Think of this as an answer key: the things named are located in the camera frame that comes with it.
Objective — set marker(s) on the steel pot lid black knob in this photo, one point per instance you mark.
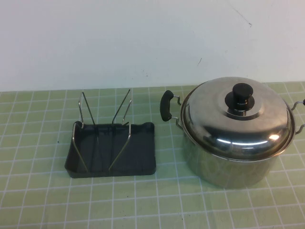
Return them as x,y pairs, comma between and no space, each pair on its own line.
214,114

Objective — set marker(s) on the stainless steel cooking pot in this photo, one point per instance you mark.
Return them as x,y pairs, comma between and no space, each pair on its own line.
226,171

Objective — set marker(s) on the green tile pattern table mat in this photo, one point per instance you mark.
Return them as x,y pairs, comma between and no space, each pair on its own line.
47,202

